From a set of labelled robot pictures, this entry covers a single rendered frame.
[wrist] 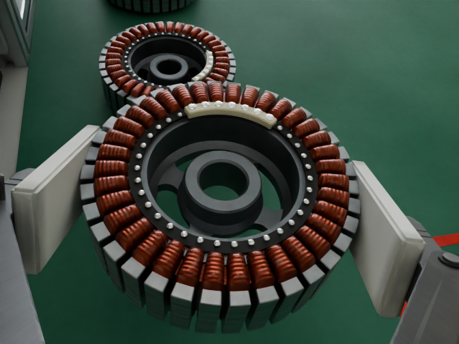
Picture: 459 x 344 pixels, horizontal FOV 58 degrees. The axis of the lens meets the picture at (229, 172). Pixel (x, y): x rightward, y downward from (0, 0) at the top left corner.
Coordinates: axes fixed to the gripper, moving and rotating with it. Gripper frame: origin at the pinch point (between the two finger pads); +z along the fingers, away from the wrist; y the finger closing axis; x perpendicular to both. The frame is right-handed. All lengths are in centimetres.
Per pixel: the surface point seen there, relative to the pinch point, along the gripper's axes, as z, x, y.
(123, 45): 19.7, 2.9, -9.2
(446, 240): 10.5, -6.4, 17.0
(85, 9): 30.3, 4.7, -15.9
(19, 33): 21.0, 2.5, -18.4
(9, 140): 14.5, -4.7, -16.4
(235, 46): 27.7, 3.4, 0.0
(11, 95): 18.6, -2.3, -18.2
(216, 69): 18.3, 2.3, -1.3
